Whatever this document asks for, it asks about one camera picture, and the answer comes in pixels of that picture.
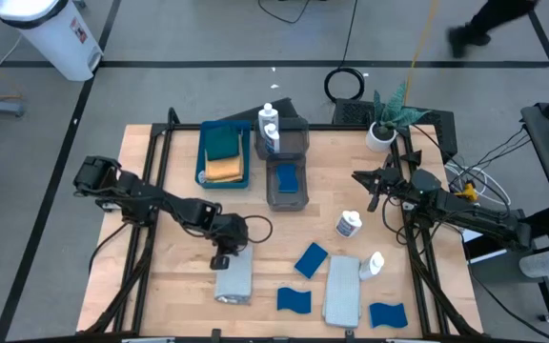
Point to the white paper cloth tag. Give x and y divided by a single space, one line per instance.
201 177

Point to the person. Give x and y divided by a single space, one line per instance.
484 21

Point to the grey translucent plastic bin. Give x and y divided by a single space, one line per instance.
296 140
286 202

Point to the white plastic restorer bottle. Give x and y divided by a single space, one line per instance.
268 114
371 265
348 225
272 138

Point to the dark green cloth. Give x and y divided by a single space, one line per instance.
222 143

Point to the teal plastic bin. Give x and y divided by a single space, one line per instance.
199 143

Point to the black perforated metal box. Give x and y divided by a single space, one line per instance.
351 112

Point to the black stand legs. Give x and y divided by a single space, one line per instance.
517 267

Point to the snake plant in white pot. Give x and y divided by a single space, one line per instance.
381 138

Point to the yellow waffle cloth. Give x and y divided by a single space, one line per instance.
224 169

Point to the white paper sign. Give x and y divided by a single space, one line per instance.
472 236

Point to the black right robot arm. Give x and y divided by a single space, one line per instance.
470 216

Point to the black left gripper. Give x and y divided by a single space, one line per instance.
229 233

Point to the white cylinder roll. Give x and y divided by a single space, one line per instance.
539 264

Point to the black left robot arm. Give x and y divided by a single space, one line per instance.
136 195

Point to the white pedal trash bin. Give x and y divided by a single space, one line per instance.
50 38

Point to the grey waffle cloth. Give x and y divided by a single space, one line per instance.
342 290
234 281

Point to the black aluminium table frame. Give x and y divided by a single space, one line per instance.
184 127

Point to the blue rectangular sponge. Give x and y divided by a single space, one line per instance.
311 259

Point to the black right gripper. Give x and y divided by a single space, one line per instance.
391 181

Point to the blue wavy sponge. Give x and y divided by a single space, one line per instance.
388 315
287 178
294 300

